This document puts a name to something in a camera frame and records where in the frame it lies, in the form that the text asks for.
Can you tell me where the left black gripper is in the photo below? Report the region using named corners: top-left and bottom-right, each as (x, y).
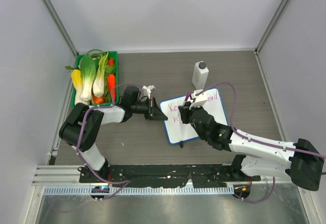
top-left (131, 97), bottom-right (168, 121)

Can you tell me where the white marker pink cap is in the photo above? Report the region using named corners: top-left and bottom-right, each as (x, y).
top-left (183, 93), bottom-right (191, 107)

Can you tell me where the blue framed whiteboard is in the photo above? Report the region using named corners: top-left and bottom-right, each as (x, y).
top-left (159, 88), bottom-right (229, 145)

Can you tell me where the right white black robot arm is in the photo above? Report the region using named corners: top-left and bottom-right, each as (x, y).
top-left (178, 102), bottom-right (325, 191)

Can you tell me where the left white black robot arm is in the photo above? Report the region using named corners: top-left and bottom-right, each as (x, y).
top-left (59, 86), bottom-right (168, 183)

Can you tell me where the white bottle grey cap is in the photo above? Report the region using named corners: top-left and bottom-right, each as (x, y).
top-left (192, 61), bottom-right (209, 90)

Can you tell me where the orange carrot toy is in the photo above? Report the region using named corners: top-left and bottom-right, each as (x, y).
top-left (107, 74), bottom-right (116, 101)

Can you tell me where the pale green celery toy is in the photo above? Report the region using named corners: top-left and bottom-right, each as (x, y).
top-left (93, 52), bottom-right (108, 97)

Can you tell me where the small red strawberry toy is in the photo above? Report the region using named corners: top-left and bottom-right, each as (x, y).
top-left (108, 59), bottom-right (115, 66)

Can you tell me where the green plastic basket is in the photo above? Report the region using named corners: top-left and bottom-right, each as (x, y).
top-left (66, 49), bottom-right (119, 108)

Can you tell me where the green bok choy toy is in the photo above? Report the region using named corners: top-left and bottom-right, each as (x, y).
top-left (79, 55), bottom-right (96, 100)

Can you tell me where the yellow cabbage toy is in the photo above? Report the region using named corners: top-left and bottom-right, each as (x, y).
top-left (71, 69), bottom-right (83, 92)

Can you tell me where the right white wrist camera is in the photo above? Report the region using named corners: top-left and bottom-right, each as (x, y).
top-left (188, 90), bottom-right (208, 109)

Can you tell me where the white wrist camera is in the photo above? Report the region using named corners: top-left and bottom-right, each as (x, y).
top-left (142, 85), bottom-right (156, 99)
top-left (188, 90), bottom-right (208, 109)

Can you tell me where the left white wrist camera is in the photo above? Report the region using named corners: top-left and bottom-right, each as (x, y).
top-left (142, 85), bottom-right (156, 99)

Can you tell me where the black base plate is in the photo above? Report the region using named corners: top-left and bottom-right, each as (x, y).
top-left (78, 163), bottom-right (262, 188)

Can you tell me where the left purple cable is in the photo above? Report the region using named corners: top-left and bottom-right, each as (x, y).
top-left (75, 82), bottom-right (146, 201)

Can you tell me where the purple cable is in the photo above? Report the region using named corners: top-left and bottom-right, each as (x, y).
top-left (197, 81), bottom-right (326, 204)
top-left (75, 82), bottom-right (146, 201)

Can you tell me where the aluminium frame rail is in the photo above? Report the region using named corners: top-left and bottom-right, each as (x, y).
top-left (32, 163), bottom-right (311, 186)

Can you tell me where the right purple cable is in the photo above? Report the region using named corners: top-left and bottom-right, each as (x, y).
top-left (197, 81), bottom-right (326, 204)

